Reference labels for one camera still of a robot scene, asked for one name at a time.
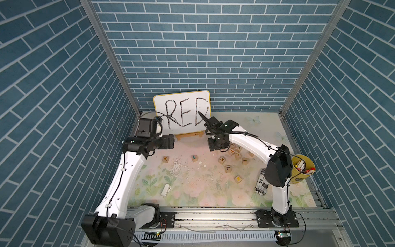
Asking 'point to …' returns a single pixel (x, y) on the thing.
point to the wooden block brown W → (221, 159)
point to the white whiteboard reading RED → (179, 112)
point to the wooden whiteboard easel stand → (179, 136)
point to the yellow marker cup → (302, 168)
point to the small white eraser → (166, 189)
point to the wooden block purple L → (228, 169)
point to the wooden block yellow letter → (237, 179)
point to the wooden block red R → (165, 159)
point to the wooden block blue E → (194, 158)
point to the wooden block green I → (245, 161)
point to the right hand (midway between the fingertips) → (213, 148)
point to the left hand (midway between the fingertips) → (169, 139)
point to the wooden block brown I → (237, 156)
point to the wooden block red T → (232, 151)
